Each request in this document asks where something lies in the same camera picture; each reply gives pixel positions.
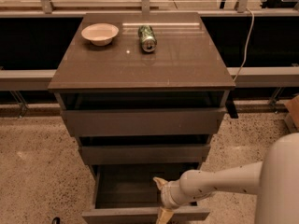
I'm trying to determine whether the white ceramic bowl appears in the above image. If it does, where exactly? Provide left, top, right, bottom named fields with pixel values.
left=81, top=23, right=119, bottom=46

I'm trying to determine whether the grey middle drawer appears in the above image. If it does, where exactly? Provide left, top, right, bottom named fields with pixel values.
left=78, top=134, right=211, bottom=165

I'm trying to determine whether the green soda can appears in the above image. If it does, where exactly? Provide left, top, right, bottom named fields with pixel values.
left=138, top=25, right=157, bottom=52

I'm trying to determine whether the small black floor object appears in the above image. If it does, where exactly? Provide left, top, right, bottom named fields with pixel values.
left=51, top=217, right=60, bottom=224

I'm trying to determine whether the cardboard box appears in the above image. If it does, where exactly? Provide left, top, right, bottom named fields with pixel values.
left=284, top=95, right=299, bottom=133

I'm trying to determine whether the grey drawer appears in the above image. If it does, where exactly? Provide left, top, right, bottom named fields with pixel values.
left=54, top=90, right=227, bottom=137
left=82, top=163, right=197, bottom=224
left=78, top=134, right=211, bottom=165

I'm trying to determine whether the grey bottom drawer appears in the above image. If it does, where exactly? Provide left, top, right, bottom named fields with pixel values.
left=82, top=163, right=197, bottom=224

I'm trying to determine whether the grey metal railing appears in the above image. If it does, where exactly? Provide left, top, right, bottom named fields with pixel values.
left=0, top=0, right=299, bottom=91

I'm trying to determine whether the grey drawer cabinet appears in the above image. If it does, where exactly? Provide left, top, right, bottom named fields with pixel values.
left=47, top=11, right=236, bottom=179

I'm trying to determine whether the white cable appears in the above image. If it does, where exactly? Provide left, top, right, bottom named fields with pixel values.
left=233, top=7, right=255, bottom=82

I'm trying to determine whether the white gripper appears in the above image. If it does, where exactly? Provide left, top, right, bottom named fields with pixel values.
left=153, top=177, right=187, bottom=224

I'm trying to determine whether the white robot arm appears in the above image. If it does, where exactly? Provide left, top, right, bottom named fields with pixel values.
left=154, top=133, right=299, bottom=224

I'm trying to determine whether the grey top drawer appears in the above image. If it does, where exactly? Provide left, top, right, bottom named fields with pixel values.
left=54, top=90, right=227, bottom=137

